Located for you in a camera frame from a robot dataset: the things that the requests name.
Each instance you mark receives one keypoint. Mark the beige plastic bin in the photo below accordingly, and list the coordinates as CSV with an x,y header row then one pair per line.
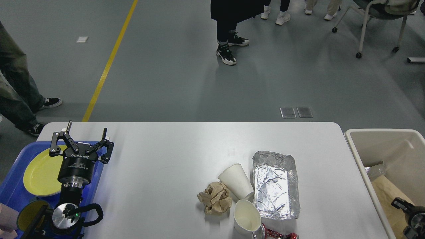
x,y
401,154

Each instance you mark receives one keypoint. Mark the lying white paper cup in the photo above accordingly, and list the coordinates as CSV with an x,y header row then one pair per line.
x,y
235,178

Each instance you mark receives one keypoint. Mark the brown paper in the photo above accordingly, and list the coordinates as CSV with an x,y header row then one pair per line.
x,y
215,198

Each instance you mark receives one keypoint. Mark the white bar on floor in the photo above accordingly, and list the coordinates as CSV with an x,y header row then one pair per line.
x,y
415,59

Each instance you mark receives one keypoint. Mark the yellow plate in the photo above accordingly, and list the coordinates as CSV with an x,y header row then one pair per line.
x,y
43,170

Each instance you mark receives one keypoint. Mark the person in jeans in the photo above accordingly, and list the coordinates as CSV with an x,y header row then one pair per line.
x,y
20,98

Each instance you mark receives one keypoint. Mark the right floor socket plate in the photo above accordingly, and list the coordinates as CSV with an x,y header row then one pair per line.
x,y
305,112

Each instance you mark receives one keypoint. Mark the upright white paper cup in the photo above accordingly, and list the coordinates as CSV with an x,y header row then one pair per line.
x,y
247,219

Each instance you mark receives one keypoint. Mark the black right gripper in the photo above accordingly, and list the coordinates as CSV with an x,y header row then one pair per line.
x,y
416,217

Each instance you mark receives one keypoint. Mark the blue plastic tray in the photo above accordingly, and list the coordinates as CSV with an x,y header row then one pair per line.
x,y
16,196

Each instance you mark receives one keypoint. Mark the brown paper bag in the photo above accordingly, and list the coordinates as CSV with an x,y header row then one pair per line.
x,y
386,192

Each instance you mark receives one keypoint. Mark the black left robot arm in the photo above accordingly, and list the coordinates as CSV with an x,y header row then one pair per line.
x,y
72,213

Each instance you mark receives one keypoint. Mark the floor socket plate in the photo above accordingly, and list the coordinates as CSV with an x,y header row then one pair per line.
x,y
288,113
305,112

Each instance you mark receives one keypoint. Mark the aluminium foil tray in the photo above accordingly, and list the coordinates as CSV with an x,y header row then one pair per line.
x,y
275,179

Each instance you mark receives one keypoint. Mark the person in beige trousers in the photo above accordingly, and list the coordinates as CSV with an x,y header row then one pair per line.
x,y
332,8

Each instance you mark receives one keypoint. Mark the pink mug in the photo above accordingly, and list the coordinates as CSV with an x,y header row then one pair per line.
x,y
8,222

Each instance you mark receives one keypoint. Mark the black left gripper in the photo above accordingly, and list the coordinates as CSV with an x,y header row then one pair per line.
x,y
78,167

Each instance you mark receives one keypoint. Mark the pink plate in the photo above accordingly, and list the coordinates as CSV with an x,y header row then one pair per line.
x,y
43,191

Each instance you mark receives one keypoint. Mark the person in black coat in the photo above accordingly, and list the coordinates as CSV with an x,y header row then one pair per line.
x,y
227,14

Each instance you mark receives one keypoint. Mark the left floor socket plate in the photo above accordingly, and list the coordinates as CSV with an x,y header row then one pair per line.
x,y
288,113

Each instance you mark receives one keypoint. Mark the white paper on floor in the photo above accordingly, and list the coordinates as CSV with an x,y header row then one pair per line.
x,y
82,39

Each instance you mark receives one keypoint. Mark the person in white sneakers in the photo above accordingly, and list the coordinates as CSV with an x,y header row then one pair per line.
x,y
283,15

